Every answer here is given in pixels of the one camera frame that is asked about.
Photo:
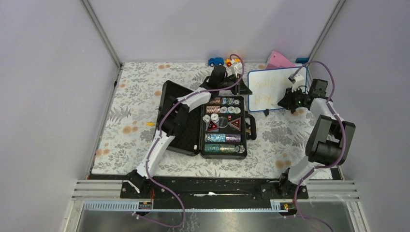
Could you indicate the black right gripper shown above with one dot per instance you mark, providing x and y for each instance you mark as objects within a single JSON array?
[{"x": 287, "y": 102}]

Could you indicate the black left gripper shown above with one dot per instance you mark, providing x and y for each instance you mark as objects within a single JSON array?
[{"x": 240, "y": 89}]

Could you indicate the blue framed whiteboard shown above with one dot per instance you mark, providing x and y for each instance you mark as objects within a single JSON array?
[{"x": 269, "y": 86}]

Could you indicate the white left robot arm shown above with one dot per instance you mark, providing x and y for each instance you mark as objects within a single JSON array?
[{"x": 172, "y": 121}]

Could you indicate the orange toy car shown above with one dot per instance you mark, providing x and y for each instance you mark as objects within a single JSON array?
[{"x": 230, "y": 62}]

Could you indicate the clear dealer button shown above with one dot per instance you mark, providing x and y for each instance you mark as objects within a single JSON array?
[{"x": 223, "y": 122}]

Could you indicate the blue toy car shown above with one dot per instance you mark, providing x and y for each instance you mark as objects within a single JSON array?
[{"x": 216, "y": 61}]

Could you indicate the pink box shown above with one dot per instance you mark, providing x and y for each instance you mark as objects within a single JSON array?
[{"x": 276, "y": 60}]

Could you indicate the blue block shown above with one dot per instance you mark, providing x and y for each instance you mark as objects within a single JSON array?
[{"x": 302, "y": 60}]

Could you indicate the black poker chip case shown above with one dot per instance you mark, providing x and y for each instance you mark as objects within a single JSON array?
[{"x": 228, "y": 143}]

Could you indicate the red triangle all-in marker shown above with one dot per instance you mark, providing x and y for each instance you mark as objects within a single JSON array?
[{"x": 212, "y": 126}]

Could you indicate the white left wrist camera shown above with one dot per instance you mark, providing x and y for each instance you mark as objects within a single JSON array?
[{"x": 237, "y": 68}]

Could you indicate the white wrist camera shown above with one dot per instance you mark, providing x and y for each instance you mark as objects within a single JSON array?
[
  {"x": 297, "y": 81},
  {"x": 237, "y": 68}
]

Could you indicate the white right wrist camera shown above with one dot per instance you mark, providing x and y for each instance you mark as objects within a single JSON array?
[{"x": 297, "y": 81}]

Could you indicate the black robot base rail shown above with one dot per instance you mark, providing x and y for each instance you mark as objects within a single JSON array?
[{"x": 209, "y": 193}]

